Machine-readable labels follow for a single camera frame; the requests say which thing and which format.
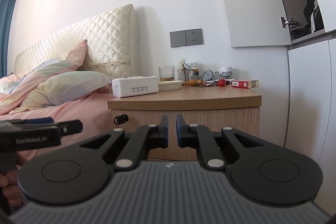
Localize orange wooden gourd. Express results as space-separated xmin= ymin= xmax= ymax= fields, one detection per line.
xmin=182 ymin=80 xmax=203 ymax=86

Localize red cigarette box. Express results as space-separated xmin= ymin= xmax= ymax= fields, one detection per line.
xmin=231 ymin=80 xmax=259 ymax=89

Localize blue curtain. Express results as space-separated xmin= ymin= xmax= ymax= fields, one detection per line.
xmin=0 ymin=0 xmax=16 ymax=77

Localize white plug adapter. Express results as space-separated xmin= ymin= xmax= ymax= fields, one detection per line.
xmin=218 ymin=67 xmax=233 ymax=79

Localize person's left hand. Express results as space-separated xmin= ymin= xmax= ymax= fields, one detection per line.
xmin=1 ymin=156 xmax=27 ymax=208

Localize reed diffuser bottle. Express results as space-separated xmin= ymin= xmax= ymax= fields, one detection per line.
xmin=177 ymin=59 xmax=199 ymax=82

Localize black drawer keys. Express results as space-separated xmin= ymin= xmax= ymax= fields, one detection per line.
xmin=113 ymin=114 xmax=129 ymax=127

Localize red round ball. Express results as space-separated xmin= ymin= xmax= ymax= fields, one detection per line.
xmin=217 ymin=79 xmax=226 ymax=87

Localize white tissue pack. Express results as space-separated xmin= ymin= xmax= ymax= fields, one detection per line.
xmin=112 ymin=76 xmax=158 ymax=98

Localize clear drinking glass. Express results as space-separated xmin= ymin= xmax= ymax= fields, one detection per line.
xmin=158 ymin=66 xmax=175 ymax=82

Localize cream quilted headboard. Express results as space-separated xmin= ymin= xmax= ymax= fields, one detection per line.
xmin=14 ymin=3 xmax=140 ymax=80

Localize pink bed sheet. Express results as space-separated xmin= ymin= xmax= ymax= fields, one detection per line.
xmin=0 ymin=75 xmax=116 ymax=162

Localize white wardrobe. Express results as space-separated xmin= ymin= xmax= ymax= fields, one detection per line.
xmin=282 ymin=0 xmax=335 ymax=215

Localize pastel striped pillow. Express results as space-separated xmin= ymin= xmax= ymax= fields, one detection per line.
xmin=20 ymin=71 xmax=112 ymax=109

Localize wooden nightstand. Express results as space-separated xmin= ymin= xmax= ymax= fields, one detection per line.
xmin=108 ymin=86 xmax=262 ymax=161

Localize grey wall socket panel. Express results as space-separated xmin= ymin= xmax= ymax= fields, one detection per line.
xmin=170 ymin=28 xmax=204 ymax=48

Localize metal cabinet hinge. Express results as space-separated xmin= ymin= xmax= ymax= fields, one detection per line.
xmin=281 ymin=17 xmax=300 ymax=28

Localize cream shallow dish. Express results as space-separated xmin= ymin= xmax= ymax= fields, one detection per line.
xmin=158 ymin=81 xmax=183 ymax=92

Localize pink striped pillow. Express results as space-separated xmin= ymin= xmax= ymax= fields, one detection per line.
xmin=1 ymin=40 xmax=88 ymax=115

